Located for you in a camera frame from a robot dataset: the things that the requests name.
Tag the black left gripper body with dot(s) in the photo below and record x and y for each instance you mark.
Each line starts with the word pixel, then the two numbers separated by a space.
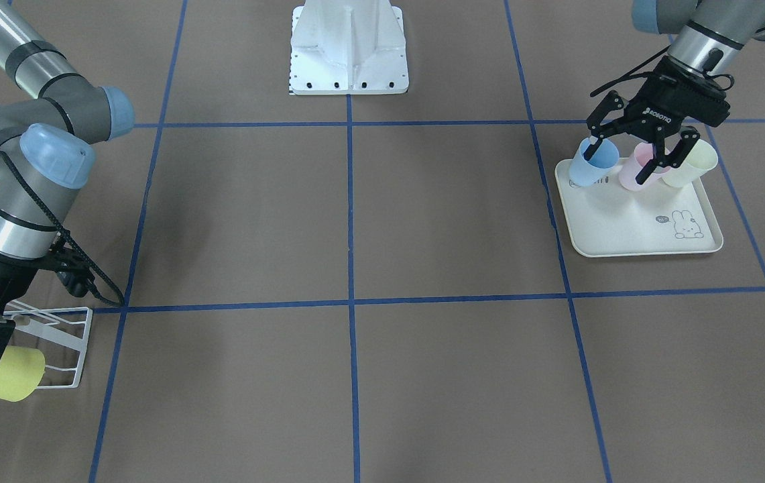
pixel 658 108

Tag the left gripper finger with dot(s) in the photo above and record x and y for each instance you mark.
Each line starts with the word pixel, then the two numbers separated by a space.
pixel 658 161
pixel 608 118

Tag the pale green plastic cup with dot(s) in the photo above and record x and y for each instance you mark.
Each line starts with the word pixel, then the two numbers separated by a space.
pixel 702 158

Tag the yellow plastic cup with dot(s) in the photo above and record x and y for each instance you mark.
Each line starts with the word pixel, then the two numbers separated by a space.
pixel 21 371

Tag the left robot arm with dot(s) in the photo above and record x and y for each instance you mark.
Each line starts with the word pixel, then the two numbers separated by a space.
pixel 707 37

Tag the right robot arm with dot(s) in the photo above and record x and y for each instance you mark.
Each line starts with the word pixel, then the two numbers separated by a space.
pixel 46 157

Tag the pink plastic cup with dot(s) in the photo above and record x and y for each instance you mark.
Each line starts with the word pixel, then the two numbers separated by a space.
pixel 642 154

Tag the cream plastic tray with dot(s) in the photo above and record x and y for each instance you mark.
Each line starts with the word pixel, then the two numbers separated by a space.
pixel 607 220

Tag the white wire cup rack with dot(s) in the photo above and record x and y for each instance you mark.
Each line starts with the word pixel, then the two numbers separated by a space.
pixel 61 334

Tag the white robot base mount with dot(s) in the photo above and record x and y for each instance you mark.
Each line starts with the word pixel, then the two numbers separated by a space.
pixel 348 48

